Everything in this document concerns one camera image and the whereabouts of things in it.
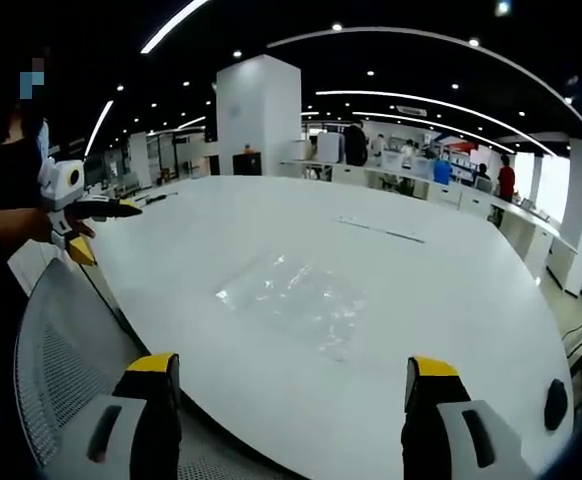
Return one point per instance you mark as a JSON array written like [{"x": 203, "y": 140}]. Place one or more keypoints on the small orange object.
[{"x": 248, "y": 148}]

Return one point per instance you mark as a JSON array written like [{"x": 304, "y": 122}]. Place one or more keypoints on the clear food packaging bag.
[{"x": 296, "y": 300}]

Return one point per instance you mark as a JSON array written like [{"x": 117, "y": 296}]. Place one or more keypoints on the person's black shirt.
[{"x": 13, "y": 175}]

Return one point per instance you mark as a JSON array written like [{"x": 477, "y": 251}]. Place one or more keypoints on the white square pillar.
[{"x": 258, "y": 115}]

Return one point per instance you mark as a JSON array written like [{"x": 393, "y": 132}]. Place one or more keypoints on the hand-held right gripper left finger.
[{"x": 121, "y": 440}]

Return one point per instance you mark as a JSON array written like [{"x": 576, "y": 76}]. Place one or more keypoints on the person's left hand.
[{"x": 82, "y": 227}]

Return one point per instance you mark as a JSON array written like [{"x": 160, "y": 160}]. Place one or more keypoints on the black cabinet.
[{"x": 247, "y": 164}]

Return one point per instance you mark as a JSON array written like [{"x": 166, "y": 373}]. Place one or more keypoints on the grey mesh office chair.
[{"x": 66, "y": 350}]

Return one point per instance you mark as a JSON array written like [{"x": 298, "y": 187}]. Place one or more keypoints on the black tool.
[{"x": 156, "y": 198}]

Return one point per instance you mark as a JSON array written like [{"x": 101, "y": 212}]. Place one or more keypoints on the black round puck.
[{"x": 556, "y": 405}]

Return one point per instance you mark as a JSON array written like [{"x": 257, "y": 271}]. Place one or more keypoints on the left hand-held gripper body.
[{"x": 61, "y": 187}]

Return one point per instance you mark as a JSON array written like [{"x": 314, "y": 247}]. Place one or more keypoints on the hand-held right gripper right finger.
[{"x": 451, "y": 440}]

